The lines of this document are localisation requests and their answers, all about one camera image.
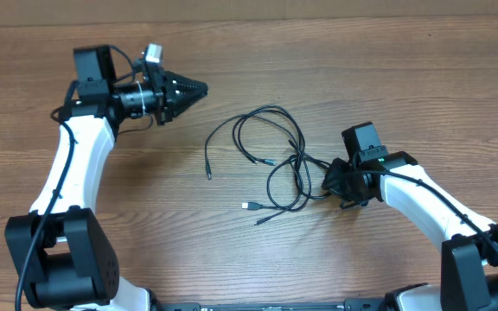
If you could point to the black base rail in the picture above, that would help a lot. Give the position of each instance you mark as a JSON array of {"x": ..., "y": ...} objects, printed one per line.
[{"x": 275, "y": 307}]

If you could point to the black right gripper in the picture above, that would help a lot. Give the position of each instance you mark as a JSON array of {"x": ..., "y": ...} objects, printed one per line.
[{"x": 333, "y": 185}]

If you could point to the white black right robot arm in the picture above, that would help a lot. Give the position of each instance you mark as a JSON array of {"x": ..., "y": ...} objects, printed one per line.
[{"x": 466, "y": 241}]

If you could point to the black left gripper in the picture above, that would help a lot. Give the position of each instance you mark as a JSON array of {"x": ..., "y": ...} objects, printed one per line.
[{"x": 167, "y": 94}]

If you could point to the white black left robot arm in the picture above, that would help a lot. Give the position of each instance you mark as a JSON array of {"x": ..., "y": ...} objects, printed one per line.
[{"x": 63, "y": 259}]

